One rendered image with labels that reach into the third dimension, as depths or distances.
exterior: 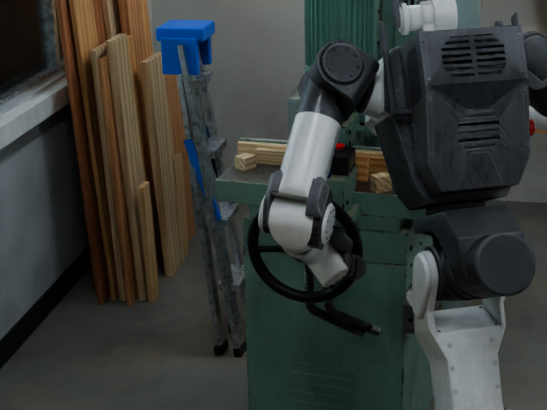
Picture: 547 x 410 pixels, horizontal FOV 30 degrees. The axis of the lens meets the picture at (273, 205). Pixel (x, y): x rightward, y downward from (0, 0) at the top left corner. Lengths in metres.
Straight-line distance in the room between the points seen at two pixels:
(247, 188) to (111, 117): 1.28
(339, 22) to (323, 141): 0.72
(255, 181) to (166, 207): 1.58
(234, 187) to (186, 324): 1.32
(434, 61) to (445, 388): 0.64
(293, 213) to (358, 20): 0.82
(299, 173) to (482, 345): 0.50
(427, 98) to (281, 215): 0.34
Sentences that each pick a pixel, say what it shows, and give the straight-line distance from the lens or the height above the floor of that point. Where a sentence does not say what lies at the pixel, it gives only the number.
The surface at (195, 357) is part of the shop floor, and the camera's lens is 3.68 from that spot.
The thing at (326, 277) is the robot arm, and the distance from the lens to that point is 2.11.
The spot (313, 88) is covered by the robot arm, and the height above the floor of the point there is 1.31.
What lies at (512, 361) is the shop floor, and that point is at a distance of 3.69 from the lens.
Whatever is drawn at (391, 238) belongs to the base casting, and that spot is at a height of 0.78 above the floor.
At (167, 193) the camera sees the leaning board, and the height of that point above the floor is 0.36.
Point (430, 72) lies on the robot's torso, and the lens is 1.84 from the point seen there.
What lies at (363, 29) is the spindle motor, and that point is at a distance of 2.59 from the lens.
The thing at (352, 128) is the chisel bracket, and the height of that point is 1.01.
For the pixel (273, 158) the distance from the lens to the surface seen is 2.78.
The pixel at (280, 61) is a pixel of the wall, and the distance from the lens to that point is 5.08.
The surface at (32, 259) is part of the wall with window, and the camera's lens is 3.93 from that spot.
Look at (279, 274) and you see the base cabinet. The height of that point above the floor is 0.65.
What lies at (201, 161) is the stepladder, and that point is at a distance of 3.41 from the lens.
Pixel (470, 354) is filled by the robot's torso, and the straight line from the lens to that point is 2.03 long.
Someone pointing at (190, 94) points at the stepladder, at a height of 0.95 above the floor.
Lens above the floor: 1.77
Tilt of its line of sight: 21 degrees down
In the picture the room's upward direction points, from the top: 1 degrees counter-clockwise
